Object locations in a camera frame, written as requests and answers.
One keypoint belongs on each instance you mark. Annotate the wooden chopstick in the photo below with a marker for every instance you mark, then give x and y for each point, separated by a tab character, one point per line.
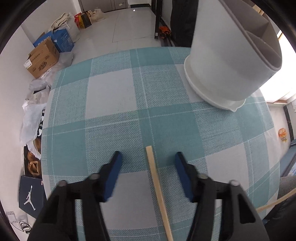
158	191
278	201

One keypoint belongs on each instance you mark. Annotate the beige tote bag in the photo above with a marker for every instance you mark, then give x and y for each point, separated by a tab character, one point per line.
96	15

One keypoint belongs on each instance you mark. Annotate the black white sneaker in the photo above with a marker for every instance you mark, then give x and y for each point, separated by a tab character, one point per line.
40	127

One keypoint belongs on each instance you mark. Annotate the blue cardboard box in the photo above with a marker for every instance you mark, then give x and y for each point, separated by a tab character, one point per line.
60	38

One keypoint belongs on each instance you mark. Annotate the grey trouser leg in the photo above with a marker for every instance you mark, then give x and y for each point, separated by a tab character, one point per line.
280	221

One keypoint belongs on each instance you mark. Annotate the red yellow paper bag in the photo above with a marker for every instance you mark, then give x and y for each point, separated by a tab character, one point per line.
82	20

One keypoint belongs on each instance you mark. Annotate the orange snack packet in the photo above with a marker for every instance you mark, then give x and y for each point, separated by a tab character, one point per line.
282	133

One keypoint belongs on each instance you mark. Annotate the teal white checkered tablecloth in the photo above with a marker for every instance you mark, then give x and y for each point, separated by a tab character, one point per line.
132	99

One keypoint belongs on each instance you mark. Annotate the grey plastic parcel bag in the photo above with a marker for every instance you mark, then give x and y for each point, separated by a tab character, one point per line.
47	79

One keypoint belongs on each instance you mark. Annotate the cream cloth bundle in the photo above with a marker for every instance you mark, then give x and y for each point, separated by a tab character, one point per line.
65	21

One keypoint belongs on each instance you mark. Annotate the brown cardboard box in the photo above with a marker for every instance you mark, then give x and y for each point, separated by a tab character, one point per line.
42	58

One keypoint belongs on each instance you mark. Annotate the black backpack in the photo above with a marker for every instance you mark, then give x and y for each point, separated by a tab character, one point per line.
183	21

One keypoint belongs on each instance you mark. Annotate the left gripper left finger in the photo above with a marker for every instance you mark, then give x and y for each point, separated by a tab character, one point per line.
98	189

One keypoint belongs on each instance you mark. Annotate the brown shoe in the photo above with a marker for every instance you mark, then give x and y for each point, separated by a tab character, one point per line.
32	155
34	167

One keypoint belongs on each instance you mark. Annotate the white grey utensil holder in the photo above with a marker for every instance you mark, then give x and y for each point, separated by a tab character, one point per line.
235	50

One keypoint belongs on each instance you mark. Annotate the black metal rack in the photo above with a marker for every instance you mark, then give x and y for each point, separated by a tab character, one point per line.
161	31

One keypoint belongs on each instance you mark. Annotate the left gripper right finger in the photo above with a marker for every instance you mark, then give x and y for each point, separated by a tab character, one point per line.
200	189

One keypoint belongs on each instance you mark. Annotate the white plastic bag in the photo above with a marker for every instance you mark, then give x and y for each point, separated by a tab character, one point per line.
33	106

